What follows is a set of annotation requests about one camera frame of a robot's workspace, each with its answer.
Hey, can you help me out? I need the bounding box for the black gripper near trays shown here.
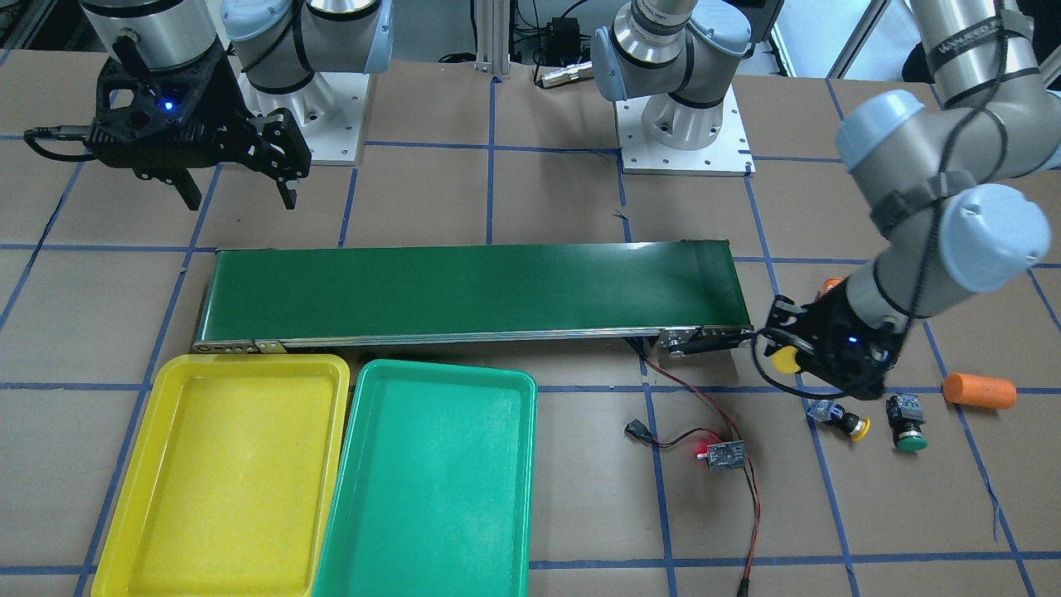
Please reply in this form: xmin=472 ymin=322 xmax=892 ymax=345
xmin=86 ymin=36 xmax=311 ymax=211

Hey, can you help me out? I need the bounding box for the silver robot arm near conveyor start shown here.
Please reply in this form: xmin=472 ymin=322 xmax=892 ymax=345
xmin=590 ymin=1 xmax=1060 ymax=400

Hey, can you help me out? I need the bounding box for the silver robot arm near trays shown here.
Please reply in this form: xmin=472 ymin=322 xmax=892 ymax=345
xmin=80 ymin=1 xmax=393 ymax=211

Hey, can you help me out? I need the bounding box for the black gripper near buttons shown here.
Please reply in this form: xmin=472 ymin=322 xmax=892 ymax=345
xmin=762 ymin=282 xmax=905 ymax=400

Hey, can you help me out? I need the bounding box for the plain orange cylinder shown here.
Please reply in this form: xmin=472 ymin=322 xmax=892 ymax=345
xmin=941 ymin=371 xmax=1017 ymax=410

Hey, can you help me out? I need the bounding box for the yellow plastic tray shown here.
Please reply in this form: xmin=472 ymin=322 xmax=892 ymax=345
xmin=91 ymin=355 xmax=350 ymax=596

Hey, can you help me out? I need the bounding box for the green plastic tray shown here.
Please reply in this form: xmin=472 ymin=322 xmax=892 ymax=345
xmin=312 ymin=359 xmax=537 ymax=596

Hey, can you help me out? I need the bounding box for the orange labelled cylinder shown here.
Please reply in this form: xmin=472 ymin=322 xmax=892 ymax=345
xmin=817 ymin=277 xmax=843 ymax=299

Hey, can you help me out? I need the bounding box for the small controller circuit board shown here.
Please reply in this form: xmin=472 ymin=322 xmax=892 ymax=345
xmin=697 ymin=439 xmax=747 ymax=471

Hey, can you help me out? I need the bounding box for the green conveyor belt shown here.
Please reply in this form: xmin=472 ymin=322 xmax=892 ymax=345
xmin=192 ymin=240 xmax=753 ymax=354

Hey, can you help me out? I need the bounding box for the green push button lower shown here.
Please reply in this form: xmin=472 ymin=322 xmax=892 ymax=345
xmin=885 ymin=393 xmax=928 ymax=453

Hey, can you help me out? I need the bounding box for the red black power cable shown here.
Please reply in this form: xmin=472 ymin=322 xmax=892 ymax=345
xmin=623 ymin=337 xmax=763 ymax=597

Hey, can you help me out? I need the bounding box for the yellow push button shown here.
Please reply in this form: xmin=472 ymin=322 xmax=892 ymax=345
xmin=770 ymin=345 xmax=802 ymax=375
xmin=807 ymin=400 xmax=871 ymax=442

